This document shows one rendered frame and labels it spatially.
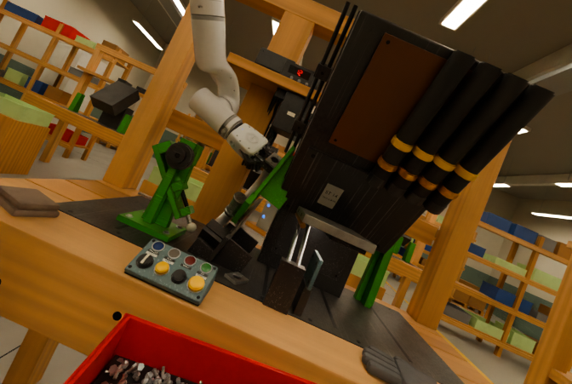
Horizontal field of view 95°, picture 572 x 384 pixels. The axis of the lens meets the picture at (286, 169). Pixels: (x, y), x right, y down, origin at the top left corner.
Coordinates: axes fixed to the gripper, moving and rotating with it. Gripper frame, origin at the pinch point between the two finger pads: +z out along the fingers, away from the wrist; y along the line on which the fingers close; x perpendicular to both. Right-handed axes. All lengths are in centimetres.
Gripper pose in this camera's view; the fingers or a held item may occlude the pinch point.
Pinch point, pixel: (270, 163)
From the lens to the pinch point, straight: 84.8
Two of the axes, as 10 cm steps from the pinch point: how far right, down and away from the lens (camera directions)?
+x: -4.9, 5.4, 6.8
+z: 7.4, 6.7, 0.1
